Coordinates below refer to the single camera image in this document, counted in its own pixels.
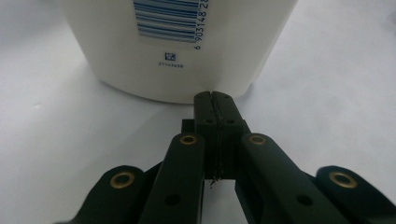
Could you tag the white bottle with blue pump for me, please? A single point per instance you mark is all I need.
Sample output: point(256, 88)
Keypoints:
point(118, 46)

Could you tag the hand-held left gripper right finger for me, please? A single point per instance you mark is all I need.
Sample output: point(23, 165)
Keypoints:
point(229, 118)

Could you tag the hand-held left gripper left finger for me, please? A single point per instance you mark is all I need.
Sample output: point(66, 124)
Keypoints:
point(207, 118)

